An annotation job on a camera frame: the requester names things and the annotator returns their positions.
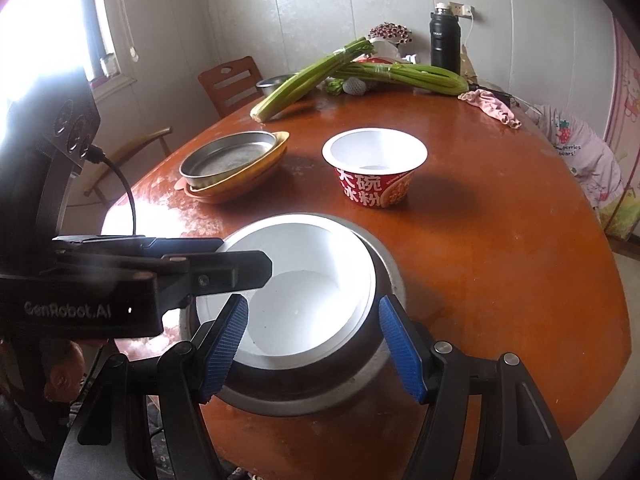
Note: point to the yellow scalloped plate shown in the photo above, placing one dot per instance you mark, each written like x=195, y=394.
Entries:
x=224, y=164

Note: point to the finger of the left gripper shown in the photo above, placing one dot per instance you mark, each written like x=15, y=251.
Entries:
x=131, y=248
x=183, y=277

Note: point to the window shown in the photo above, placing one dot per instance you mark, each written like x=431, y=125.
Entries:
x=49, y=37

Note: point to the white mesh fruit wrap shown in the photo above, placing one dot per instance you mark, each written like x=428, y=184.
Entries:
x=354, y=86

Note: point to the steel pan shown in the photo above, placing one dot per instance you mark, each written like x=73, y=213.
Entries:
x=219, y=159

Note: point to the light wood armchair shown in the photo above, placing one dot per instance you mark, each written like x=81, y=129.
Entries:
x=107, y=162

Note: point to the pink child clothing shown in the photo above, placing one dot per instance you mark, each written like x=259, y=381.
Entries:
x=585, y=154

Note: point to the brown wooden chair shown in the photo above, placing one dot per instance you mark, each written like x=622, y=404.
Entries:
x=231, y=85

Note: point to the dried flower bouquet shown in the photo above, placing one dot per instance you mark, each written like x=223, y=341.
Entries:
x=391, y=32

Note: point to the steel mixing bowl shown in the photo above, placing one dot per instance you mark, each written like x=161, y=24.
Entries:
x=269, y=85

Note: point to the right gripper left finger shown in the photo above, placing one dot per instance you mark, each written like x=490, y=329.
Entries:
x=110, y=436

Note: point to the pink cloth on table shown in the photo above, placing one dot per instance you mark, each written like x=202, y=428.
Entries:
x=491, y=106

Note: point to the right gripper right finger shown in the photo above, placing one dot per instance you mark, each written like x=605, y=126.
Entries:
x=518, y=437

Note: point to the large celery stalk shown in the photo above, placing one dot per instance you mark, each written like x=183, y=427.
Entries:
x=301, y=83

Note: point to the wall power socket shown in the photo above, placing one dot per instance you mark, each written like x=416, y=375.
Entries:
x=461, y=10

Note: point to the black thermos bottle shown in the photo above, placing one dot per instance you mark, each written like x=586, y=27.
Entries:
x=445, y=36

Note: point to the orange bear-shaped plate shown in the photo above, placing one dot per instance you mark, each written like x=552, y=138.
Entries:
x=235, y=186

